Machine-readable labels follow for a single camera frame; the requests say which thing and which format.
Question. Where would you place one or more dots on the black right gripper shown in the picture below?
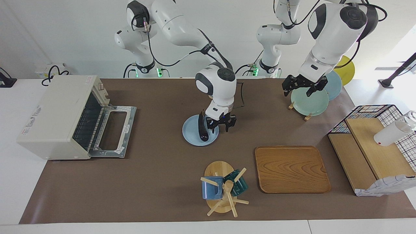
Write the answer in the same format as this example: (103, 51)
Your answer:
(221, 119)

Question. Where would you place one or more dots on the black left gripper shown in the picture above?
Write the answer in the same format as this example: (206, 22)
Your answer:
(305, 81)

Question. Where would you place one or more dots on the dark purple eggplant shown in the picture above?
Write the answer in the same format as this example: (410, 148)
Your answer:
(203, 130)

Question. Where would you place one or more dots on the light blue round plate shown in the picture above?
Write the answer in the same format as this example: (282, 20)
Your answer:
(191, 133)

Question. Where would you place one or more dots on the toaster oven glass door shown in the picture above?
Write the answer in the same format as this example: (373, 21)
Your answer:
(128, 112)

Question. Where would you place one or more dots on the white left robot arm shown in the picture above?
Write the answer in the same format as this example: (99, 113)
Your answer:
(331, 32)

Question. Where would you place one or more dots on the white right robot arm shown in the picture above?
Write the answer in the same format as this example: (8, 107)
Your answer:
(182, 26)

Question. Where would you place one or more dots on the beige oven knob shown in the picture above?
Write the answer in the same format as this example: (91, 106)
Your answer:
(101, 86)
(106, 94)

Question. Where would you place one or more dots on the beige toaster oven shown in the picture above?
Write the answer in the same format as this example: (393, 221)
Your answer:
(55, 113)

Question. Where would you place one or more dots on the pale green plate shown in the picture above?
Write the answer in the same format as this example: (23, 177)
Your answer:
(308, 104)

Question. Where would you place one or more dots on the pale blue racked plate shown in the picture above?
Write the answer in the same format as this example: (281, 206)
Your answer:
(334, 87)

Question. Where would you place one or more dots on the wooden dish rack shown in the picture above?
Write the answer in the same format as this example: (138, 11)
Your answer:
(307, 117)

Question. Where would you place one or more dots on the wooden mug tree stand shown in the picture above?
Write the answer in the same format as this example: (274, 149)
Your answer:
(217, 169)

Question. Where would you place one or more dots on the yellow plate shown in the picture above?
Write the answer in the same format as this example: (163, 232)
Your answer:
(347, 73)

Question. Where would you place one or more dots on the dark green mug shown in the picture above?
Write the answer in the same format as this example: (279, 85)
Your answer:
(239, 185)

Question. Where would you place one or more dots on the blue mug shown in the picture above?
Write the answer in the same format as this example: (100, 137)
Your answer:
(211, 190)

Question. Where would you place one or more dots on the brown table mat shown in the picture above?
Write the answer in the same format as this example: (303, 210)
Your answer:
(162, 178)

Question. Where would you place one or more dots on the brown wooden tray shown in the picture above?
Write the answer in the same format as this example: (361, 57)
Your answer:
(292, 169)

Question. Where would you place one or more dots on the black angled stand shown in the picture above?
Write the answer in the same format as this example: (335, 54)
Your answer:
(396, 74)

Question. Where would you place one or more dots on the wooden stepped shelf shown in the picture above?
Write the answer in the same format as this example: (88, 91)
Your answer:
(373, 152)

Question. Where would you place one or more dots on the white cylindrical fixture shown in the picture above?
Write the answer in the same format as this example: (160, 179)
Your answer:
(390, 135)

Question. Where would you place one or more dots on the white power strip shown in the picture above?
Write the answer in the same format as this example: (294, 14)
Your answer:
(44, 70)

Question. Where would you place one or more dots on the black desktop device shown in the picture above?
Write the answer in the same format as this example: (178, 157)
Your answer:
(6, 81)

